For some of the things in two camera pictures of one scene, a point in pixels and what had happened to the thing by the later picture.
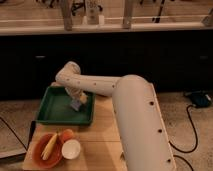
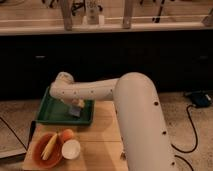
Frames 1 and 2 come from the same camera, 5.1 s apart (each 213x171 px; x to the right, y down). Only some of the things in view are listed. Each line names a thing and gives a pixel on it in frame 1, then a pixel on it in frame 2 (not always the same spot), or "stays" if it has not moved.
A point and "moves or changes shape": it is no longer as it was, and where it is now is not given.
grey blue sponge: x=75 y=104 moves or changes shape
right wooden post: x=128 y=8 stays
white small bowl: x=71 y=149 stays
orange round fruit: x=67 y=135 stays
